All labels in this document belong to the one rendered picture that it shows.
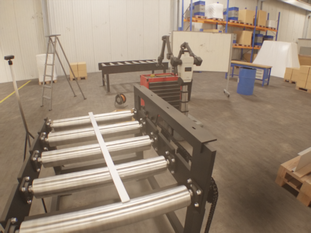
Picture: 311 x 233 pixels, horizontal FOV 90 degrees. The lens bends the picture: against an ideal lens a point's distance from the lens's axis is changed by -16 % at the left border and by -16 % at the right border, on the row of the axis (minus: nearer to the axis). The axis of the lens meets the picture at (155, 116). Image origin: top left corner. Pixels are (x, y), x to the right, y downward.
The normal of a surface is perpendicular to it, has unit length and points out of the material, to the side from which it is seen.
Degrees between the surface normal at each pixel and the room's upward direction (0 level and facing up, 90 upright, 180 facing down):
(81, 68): 90
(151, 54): 90
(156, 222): 0
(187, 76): 90
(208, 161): 90
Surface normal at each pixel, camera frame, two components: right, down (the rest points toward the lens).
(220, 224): 0.00, -0.92
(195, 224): 0.36, 0.36
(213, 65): -0.07, 0.38
